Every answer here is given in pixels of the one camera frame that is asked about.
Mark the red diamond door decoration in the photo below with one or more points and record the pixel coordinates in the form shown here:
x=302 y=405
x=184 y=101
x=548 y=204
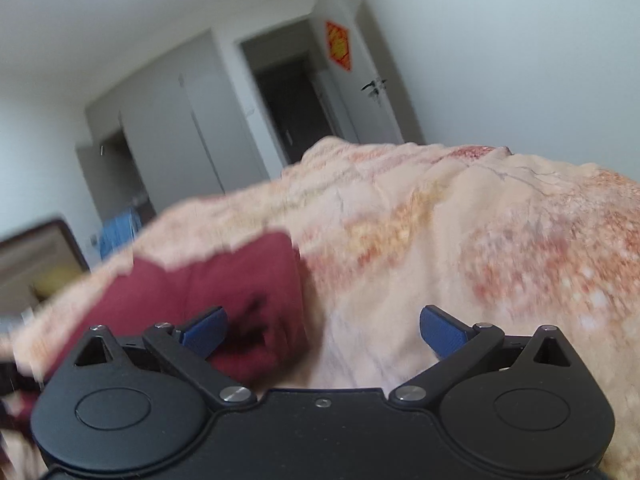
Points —
x=338 y=46

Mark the brown headboard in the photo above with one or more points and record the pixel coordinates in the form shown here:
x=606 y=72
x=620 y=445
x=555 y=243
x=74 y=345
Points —
x=45 y=250

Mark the blue cloth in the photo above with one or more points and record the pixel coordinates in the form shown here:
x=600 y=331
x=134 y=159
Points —
x=117 y=235

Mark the dark red sweater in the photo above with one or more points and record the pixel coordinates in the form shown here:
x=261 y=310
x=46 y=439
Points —
x=240 y=290

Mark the yellow pillow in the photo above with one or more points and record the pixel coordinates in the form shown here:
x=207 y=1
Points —
x=52 y=287

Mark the white door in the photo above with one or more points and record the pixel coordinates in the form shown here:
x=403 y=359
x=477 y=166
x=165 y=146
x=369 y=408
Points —
x=360 y=85

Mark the floral peach blanket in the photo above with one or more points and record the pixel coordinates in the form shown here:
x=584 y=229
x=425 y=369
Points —
x=450 y=260

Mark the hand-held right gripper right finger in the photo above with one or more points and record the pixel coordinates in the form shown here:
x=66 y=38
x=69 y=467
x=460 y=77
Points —
x=442 y=332

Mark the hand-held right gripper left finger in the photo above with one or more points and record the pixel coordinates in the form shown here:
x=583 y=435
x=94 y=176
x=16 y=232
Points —
x=205 y=332

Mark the grey wardrobe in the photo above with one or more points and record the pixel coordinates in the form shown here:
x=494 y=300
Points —
x=190 y=130

